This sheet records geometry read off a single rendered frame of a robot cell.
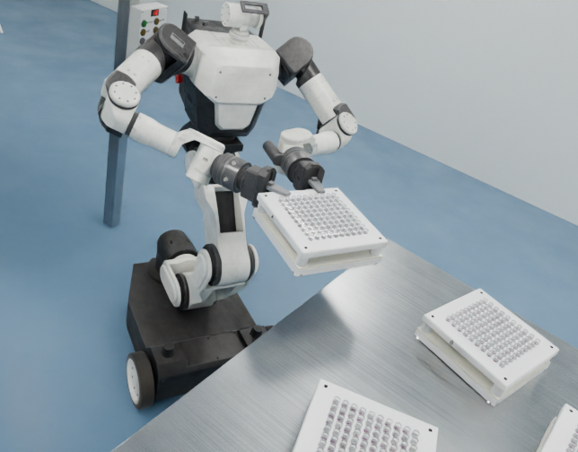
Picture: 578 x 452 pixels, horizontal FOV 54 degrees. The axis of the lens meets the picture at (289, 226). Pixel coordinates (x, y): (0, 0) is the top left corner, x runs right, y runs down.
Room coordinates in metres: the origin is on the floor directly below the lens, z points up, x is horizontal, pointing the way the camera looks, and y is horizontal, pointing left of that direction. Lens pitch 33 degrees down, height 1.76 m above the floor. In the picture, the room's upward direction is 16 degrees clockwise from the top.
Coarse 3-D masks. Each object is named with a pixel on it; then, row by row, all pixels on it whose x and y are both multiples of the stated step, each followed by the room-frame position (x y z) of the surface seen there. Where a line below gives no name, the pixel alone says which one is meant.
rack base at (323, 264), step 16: (256, 208) 1.23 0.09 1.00; (272, 224) 1.18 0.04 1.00; (272, 240) 1.14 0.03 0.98; (288, 256) 1.07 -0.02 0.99; (320, 256) 1.10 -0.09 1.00; (336, 256) 1.12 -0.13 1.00; (352, 256) 1.14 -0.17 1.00; (368, 256) 1.16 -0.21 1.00; (304, 272) 1.05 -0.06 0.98; (320, 272) 1.08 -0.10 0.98
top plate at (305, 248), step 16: (272, 192) 1.25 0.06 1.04; (304, 192) 1.30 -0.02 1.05; (336, 192) 1.35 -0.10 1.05; (272, 208) 1.18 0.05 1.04; (352, 208) 1.29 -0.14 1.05; (288, 224) 1.13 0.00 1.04; (368, 224) 1.23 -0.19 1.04; (288, 240) 1.09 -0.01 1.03; (304, 240) 1.08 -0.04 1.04; (320, 240) 1.10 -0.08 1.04; (336, 240) 1.12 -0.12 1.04; (352, 240) 1.14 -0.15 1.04; (368, 240) 1.16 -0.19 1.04; (384, 240) 1.18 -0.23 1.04; (304, 256) 1.04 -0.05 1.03
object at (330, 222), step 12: (300, 204) 1.22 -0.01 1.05; (312, 204) 1.23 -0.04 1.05; (324, 204) 1.25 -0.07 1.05; (336, 204) 1.26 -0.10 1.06; (300, 216) 1.17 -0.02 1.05; (312, 216) 1.19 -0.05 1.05; (324, 216) 1.19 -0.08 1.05; (336, 216) 1.22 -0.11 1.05; (348, 216) 1.23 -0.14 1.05; (312, 228) 1.13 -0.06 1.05; (324, 228) 1.14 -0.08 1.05; (336, 228) 1.16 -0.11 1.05; (348, 228) 1.18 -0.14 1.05
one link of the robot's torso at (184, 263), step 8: (184, 256) 1.79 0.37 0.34; (192, 256) 1.80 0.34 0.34; (168, 264) 1.72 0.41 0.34; (176, 264) 1.74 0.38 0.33; (184, 264) 1.76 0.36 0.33; (192, 264) 1.78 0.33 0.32; (160, 272) 1.74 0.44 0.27; (168, 272) 1.70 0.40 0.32; (176, 272) 1.75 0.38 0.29; (184, 272) 1.77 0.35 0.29; (168, 280) 1.67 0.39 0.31; (176, 280) 1.65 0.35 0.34; (168, 288) 1.66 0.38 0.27; (176, 288) 1.62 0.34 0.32; (176, 296) 1.60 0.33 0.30; (176, 304) 1.60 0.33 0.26
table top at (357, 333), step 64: (384, 256) 1.40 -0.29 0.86; (320, 320) 1.05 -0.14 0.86; (384, 320) 1.12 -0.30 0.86; (256, 384) 0.81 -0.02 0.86; (384, 384) 0.91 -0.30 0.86; (448, 384) 0.96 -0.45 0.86; (576, 384) 1.09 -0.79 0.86; (128, 448) 0.59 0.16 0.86; (192, 448) 0.62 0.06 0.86; (256, 448) 0.66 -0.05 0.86; (448, 448) 0.78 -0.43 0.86; (512, 448) 0.83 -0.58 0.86
